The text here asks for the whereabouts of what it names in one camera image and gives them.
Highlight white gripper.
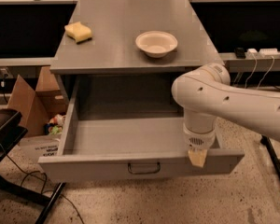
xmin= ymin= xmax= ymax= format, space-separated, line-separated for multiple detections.
xmin=183 ymin=125 xmax=216 ymax=168

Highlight grey top drawer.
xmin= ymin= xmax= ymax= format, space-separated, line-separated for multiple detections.
xmin=38 ymin=74 xmax=245 ymax=182

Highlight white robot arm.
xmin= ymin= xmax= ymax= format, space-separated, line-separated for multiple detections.
xmin=171 ymin=63 xmax=280 ymax=168

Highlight grey drawer cabinet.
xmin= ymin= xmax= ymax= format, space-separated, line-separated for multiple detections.
xmin=51 ymin=0 xmax=222 ymax=119

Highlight open cardboard box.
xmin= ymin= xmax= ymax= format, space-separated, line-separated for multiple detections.
xmin=7 ymin=66 xmax=69 ymax=165

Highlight black stand leg right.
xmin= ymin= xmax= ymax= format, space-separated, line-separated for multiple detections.
xmin=260 ymin=136 xmax=280 ymax=182

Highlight black adapter on shelf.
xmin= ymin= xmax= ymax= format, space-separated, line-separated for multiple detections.
xmin=234 ymin=48 xmax=245 ymax=59

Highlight white bowl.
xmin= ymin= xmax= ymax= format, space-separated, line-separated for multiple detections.
xmin=135 ymin=31 xmax=178 ymax=58

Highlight white power strip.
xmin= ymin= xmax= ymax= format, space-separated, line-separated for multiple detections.
xmin=246 ymin=49 xmax=280 ymax=59

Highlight colourful items in box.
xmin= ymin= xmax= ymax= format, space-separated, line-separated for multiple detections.
xmin=44 ymin=114 xmax=66 ymax=135

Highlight yellow sponge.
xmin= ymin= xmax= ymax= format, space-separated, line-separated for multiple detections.
xmin=64 ymin=21 xmax=92 ymax=43

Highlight black stand with tray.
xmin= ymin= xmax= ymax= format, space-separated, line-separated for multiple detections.
xmin=0 ymin=109 xmax=64 ymax=224

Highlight black cable on floor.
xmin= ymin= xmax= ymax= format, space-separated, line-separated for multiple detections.
xmin=0 ymin=137 xmax=86 ymax=224

